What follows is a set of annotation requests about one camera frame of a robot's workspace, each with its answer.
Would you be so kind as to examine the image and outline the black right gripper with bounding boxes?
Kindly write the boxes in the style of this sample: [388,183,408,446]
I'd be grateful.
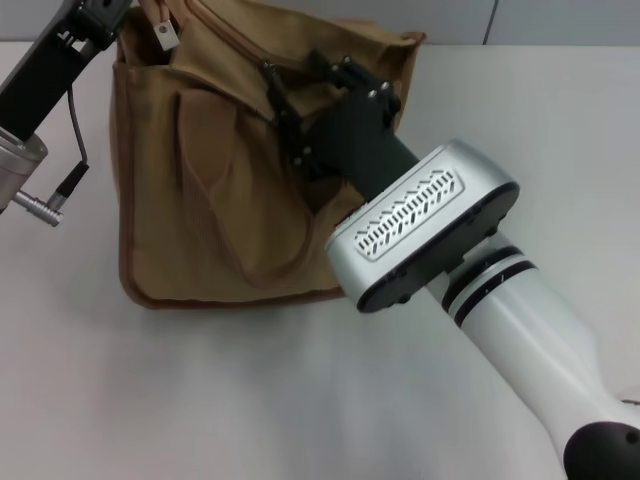
[263,47,425,202]

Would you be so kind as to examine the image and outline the silver metal zipper pull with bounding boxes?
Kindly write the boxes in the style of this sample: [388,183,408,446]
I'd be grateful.
[258,58,281,89]

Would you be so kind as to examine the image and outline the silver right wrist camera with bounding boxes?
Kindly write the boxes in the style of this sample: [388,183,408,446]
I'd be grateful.
[324,139,521,315]

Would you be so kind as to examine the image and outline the khaki canvas food bag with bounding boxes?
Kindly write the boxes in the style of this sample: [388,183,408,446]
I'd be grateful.
[112,0,426,314]

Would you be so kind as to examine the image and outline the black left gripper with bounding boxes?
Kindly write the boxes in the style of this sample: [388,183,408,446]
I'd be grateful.
[0,0,130,145]

